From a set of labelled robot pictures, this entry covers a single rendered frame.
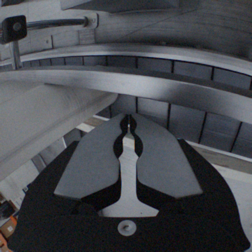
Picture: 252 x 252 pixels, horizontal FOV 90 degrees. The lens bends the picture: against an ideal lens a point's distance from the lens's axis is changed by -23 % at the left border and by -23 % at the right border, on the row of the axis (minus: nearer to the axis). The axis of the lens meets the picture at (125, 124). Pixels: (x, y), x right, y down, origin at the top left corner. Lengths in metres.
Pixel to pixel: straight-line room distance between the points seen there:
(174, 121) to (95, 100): 0.08
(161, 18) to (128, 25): 0.05
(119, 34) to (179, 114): 0.14
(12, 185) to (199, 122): 0.49
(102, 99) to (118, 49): 0.06
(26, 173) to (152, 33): 0.48
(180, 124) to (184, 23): 0.12
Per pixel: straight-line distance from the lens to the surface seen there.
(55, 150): 0.41
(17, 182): 0.52
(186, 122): 0.17
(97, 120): 0.20
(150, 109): 0.18
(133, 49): 0.17
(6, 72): 0.23
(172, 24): 0.21
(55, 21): 0.24
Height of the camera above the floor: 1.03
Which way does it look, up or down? 47 degrees down
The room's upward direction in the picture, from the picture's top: 132 degrees counter-clockwise
